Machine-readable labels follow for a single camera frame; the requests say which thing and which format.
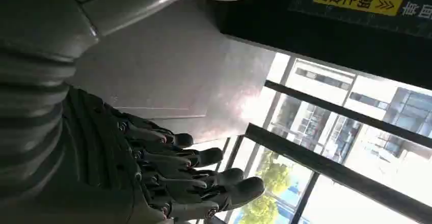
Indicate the black and yellow label strip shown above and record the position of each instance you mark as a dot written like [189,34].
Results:
[357,0]

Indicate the black scanner column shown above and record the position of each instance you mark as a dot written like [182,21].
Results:
[270,16]

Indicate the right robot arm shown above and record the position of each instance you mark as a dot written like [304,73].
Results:
[30,121]

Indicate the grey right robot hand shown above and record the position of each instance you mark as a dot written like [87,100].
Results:
[101,168]

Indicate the green tree outside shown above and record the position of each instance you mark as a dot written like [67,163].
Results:
[270,182]

